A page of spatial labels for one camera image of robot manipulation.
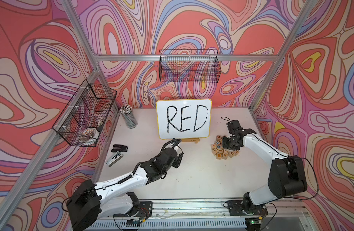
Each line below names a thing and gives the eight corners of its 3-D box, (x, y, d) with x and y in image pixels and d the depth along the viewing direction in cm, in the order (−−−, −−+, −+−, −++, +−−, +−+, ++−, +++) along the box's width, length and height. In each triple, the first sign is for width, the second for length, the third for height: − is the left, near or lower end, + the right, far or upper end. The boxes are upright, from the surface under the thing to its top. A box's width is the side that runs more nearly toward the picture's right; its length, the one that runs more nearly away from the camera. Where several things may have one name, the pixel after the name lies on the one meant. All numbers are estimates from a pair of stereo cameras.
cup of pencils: (126, 128, 110) (118, 110, 95) (130, 121, 114) (123, 103, 100) (134, 129, 109) (127, 112, 94) (138, 122, 113) (132, 105, 99)
